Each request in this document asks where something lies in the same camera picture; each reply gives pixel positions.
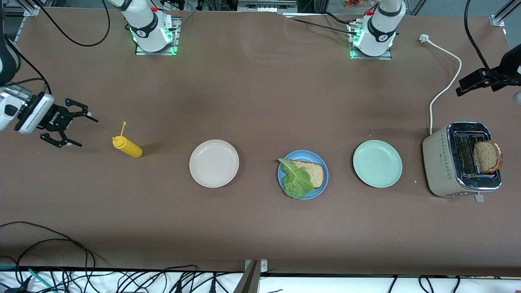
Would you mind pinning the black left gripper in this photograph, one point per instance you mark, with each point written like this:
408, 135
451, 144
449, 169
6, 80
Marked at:
499, 75

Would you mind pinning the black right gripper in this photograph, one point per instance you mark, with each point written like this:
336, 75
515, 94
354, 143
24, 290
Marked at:
54, 118

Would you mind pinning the brown bread slice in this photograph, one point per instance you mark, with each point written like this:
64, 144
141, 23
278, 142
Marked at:
486, 156
317, 175

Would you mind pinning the green lettuce leaf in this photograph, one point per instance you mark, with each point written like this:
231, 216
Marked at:
299, 185

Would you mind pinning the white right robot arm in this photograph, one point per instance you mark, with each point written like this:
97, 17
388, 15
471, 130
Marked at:
148, 30

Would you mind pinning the green plate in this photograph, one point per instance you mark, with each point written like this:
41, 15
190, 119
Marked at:
377, 163

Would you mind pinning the beige plate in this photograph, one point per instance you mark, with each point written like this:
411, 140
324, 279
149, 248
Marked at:
213, 162

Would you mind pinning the blue plate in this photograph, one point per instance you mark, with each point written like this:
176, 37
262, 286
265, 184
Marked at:
320, 190

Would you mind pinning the yellow mustard squeeze bottle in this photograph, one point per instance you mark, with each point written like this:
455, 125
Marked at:
130, 149

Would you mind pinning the beige chrome toaster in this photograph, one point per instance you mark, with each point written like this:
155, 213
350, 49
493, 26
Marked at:
441, 162

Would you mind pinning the colourful snack packet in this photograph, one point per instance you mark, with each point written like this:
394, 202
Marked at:
356, 3

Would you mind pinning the grey metal box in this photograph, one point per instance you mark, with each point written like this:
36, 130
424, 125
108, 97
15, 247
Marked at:
266, 6

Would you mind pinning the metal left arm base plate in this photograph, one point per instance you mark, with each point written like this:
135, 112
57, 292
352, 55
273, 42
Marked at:
372, 57

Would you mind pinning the metal table edge bracket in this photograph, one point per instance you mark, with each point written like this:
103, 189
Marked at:
254, 268

